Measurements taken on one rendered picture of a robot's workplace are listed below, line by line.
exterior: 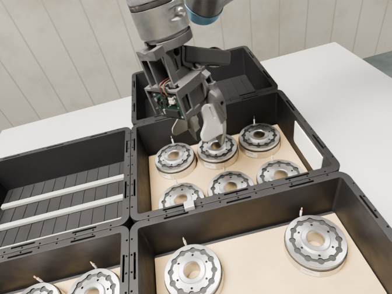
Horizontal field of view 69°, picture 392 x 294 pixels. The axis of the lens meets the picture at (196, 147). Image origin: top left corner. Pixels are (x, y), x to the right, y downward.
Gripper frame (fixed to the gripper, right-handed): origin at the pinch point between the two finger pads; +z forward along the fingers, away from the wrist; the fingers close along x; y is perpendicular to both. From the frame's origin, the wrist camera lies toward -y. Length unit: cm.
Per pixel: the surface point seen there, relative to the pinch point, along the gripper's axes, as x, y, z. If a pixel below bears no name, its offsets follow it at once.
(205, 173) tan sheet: -8.5, -2.9, 16.0
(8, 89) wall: -207, -23, 19
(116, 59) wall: -152, -83, 24
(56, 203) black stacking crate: -36.9, 22.9, 12.5
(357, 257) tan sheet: 26.3, 0.8, 20.9
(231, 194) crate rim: 6.4, 5.8, 8.1
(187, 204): 1.5, 12.0, 6.2
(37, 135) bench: -96, 4, 17
